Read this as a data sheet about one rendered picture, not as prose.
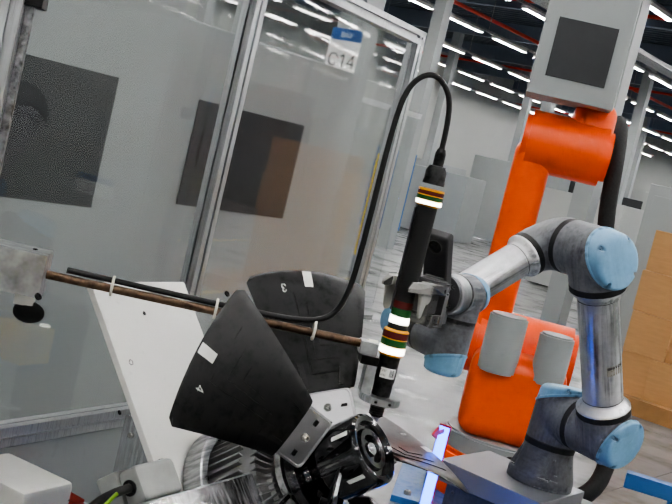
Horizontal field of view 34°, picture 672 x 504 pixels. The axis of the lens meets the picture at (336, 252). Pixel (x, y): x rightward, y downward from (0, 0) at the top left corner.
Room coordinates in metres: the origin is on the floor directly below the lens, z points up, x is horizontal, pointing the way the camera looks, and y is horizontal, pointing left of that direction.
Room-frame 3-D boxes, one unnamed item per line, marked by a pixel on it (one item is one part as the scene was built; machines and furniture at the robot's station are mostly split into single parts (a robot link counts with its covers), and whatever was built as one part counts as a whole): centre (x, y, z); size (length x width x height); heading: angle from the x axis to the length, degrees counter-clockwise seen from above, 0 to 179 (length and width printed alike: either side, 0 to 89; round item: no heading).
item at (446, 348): (2.07, -0.24, 1.36); 0.11 x 0.08 x 0.11; 36
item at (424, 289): (1.81, -0.16, 1.46); 0.09 x 0.03 x 0.06; 163
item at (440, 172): (1.82, -0.13, 1.48); 0.04 x 0.04 x 0.46
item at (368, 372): (1.82, -0.12, 1.32); 0.09 x 0.07 x 0.10; 98
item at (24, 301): (1.74, 0.46, 1.31); 0.05 x 0.04 x 0.05; 98
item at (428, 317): (1.92, -0.18, 1.45); 0.12 x 0.08 x 0.09; 153
